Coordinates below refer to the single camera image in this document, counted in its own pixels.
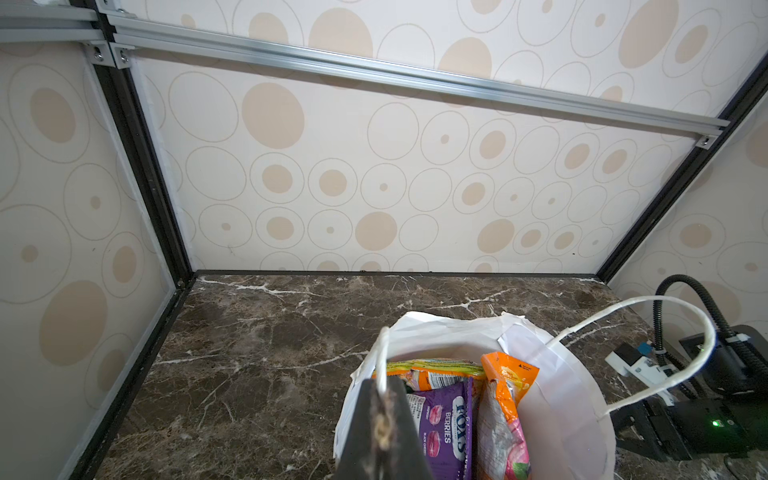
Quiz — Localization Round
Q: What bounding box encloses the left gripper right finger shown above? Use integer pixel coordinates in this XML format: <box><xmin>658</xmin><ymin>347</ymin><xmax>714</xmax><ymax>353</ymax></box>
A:
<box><xmin>383</xmin><ymin>377</ymin><xmax>432</xmax><ymax>479</ymax></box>

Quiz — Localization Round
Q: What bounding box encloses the black frame post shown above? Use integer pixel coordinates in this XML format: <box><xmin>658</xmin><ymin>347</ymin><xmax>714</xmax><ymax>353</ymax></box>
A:
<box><xmin>70</xmin><ymin>46</ymin><xmax>194</xmax><ymax>479</ymax></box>
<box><xmin>595</xmin><ymin>55</ymin><xmax>767</xmax><ymax>284</ymax></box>

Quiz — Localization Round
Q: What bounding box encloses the horizontal aluminium rail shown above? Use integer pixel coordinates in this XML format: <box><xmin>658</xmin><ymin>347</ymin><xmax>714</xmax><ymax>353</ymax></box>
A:
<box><xmin>97</xmin><ymin>1</ymin><xmax>730</xmax><ymax>148</ymax></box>

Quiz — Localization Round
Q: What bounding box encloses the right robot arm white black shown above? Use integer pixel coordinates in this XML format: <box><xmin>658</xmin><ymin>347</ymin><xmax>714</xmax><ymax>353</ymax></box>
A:
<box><xmin>611</xmin><ymin>274</ymin><xmax>767</xmax><ymax>461</ymax></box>

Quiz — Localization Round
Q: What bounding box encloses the red yellow Fox's packet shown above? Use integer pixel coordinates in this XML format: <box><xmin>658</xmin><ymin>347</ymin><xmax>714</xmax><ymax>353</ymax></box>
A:
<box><xmin>386</xmin><ymin>358</ymin><xmax>486</xmax><ymax>392</ymax></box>

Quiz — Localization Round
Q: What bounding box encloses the purple candy packet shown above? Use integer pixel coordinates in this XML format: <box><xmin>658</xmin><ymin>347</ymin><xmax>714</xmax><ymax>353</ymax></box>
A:
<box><xmin>406</xmin><ymin>378</ymin><xmax>474</xmax><ymax>480</ymax></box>

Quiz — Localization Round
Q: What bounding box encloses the white paper bag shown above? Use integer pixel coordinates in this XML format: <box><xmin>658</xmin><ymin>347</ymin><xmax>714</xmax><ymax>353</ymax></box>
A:
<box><xmin>333</xmin><ymin>296</ymin><xmax>716</xmax><ymax>479</ymax></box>

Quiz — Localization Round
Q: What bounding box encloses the orange red Fox's packet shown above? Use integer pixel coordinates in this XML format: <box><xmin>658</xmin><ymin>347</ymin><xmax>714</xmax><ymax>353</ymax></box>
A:
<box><xmin>474</xmin><ymin>352</ymin><xmax>539</xmax><ymax>480</ymax></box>

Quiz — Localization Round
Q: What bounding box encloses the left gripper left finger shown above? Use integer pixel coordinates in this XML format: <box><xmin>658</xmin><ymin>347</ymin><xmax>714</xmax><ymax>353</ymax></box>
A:
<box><xmin>334</xmin><ymin>380</ymin><xmax>387</xmax><ymax>479</ymax></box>

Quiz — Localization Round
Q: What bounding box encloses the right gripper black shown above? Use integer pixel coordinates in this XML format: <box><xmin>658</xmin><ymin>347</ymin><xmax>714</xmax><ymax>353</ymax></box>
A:
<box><xmin>610</xmin><ymin>396</ymin><xmax>767</xmax><ymax>462</ymax></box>

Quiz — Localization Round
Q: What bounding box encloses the left black frame post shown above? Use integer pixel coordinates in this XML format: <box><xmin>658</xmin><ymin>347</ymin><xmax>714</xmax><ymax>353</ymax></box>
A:
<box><xmin>70</xmin><ymin>46</ymin><xmax>194</xmax><ymax>479</ymax></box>

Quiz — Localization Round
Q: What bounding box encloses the left diagonal aluminium rail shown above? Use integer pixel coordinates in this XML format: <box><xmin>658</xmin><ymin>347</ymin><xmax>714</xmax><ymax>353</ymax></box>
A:
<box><xmin>1</xmin><ymin>3</ymin><xmax>104</xmax><ymax>44</ymax></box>

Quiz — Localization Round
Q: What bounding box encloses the right black frame post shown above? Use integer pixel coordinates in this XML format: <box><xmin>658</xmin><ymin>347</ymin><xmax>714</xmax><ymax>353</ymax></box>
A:
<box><xmin>595</xmin><ymin>55</ymin><xmax>767</xmax><ymax>284</ymax></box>

